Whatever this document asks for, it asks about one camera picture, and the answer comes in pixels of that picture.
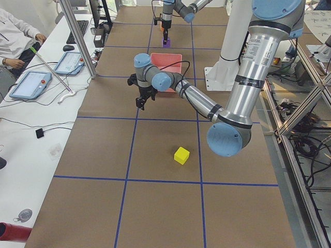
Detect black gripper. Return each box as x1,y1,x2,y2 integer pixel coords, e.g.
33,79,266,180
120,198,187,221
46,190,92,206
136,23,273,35
127,74,158,111
153,16,171,40

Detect dark purple foam block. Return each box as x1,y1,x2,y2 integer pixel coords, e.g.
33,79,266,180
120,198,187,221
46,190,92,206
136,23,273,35
162,38,171,48

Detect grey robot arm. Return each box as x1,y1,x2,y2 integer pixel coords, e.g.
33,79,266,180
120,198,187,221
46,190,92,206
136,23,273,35
152,0,211,45
127,1,305,157

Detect pink plastic bin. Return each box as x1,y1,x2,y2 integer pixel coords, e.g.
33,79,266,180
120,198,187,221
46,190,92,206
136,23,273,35
151,53,182,93

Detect yellow foam block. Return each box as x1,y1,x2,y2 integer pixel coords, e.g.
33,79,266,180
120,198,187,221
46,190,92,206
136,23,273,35
174,147,190,165

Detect brown box on desk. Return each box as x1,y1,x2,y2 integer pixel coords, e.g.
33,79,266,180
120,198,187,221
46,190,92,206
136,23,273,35
94,28,105,48

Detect far blue teach pendant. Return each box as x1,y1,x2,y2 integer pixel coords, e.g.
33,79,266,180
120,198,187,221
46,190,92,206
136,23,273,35
54,51,84,76

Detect blue teach pendant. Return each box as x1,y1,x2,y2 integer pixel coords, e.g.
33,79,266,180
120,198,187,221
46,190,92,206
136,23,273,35
9,71,52,100
54,51,84,76

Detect black keyboard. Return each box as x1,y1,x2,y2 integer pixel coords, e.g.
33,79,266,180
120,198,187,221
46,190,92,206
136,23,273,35
66,20,89,44

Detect black computer mouse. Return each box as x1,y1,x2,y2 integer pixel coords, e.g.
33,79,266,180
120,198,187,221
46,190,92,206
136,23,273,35
63,44,75,52

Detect small black square device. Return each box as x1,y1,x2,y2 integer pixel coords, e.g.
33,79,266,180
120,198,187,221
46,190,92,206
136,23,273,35
35,128,44,139

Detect near blue teach pendant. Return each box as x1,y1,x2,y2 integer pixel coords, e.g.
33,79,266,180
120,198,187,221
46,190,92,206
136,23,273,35
9,71,52,100

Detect seated person white shirt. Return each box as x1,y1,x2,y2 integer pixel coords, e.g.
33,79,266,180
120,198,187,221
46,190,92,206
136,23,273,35
1,9,47,79

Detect round metal disc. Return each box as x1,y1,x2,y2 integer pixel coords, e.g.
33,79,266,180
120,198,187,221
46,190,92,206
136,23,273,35
13,208,33,223

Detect red cylinder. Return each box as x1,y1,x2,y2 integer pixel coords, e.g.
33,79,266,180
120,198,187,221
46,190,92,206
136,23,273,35
1,222,32,242

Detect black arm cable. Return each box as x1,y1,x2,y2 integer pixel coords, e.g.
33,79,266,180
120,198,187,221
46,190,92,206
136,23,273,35
157,60,191,88
151,0,166,21

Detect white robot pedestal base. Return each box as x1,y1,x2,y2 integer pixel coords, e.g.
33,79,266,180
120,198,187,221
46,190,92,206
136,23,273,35
205,0,252,91

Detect white long-handled tool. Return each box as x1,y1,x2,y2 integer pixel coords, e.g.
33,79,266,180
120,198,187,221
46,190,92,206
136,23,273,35
30,48,88,104

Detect aluminium frame post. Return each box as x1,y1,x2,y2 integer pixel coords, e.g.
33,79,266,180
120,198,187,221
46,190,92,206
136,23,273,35
59,0,96,79

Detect aluminium frame rack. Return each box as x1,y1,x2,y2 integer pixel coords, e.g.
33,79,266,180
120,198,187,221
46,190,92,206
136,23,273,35
262,33,330,247

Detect tangled black cables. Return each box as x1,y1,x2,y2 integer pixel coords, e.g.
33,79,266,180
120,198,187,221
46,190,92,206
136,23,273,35
274,98,331,189

